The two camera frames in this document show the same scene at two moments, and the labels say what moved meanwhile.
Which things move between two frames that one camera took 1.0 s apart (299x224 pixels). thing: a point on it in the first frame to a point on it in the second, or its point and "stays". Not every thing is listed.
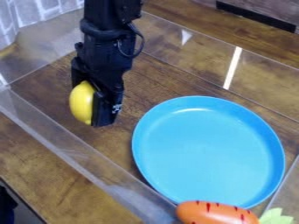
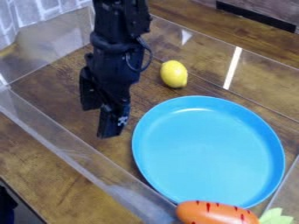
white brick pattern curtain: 20,12 stays
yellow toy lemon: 81,101 to 173,73
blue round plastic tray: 209,149 stays
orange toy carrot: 199,212 stays
